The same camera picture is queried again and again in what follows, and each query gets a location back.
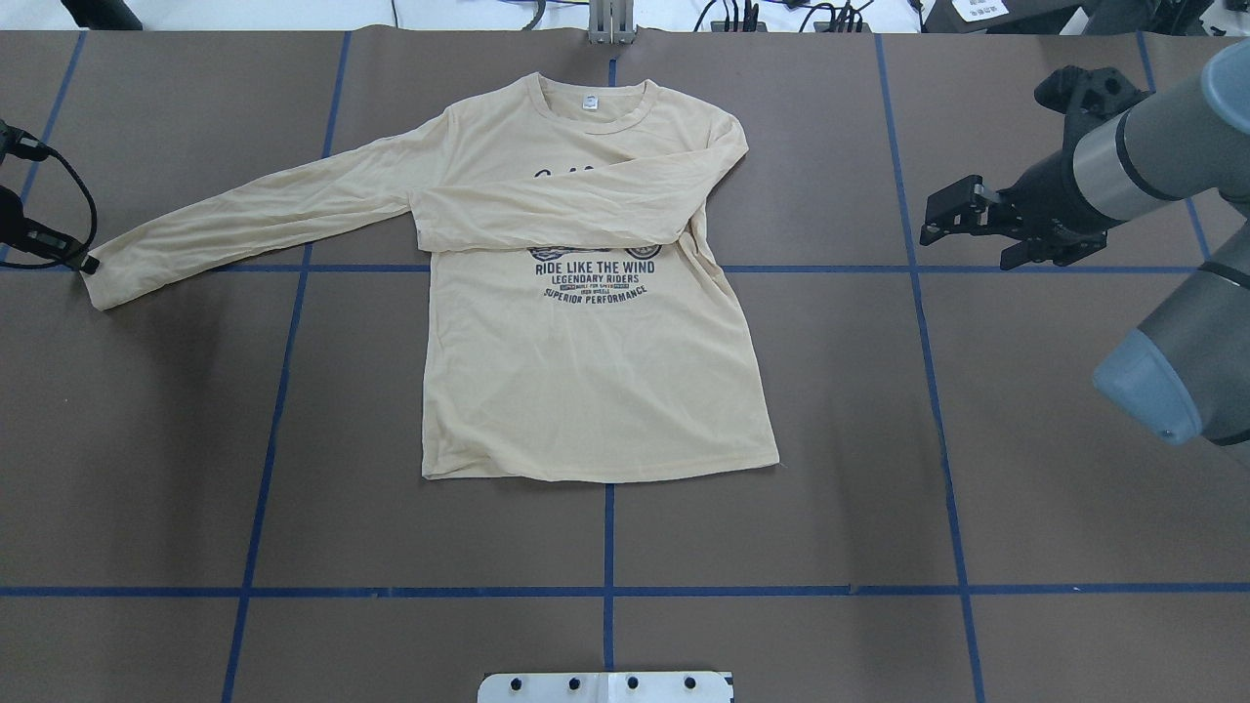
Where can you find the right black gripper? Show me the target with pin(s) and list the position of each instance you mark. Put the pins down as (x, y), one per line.
(1050, 189)

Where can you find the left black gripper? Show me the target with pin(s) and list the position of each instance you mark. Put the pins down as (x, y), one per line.
(39, 241)

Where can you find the yellow long-sleeve printed shirt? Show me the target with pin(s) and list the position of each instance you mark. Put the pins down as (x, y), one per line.
(580, 328)

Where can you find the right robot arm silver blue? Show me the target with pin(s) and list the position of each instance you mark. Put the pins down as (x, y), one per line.
(1125, 154)

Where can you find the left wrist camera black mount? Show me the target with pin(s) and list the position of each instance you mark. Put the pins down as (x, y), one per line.
(22, 145)

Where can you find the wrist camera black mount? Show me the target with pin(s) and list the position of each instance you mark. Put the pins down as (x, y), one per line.
(1087, 98)
(22, 145)

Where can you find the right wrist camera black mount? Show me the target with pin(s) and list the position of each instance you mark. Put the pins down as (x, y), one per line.
(1087, 98)

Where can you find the aluminium frame post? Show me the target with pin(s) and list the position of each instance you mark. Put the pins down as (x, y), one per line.
(612, 22)

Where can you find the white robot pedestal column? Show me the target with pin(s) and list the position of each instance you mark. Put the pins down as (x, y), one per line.
(629, 686)

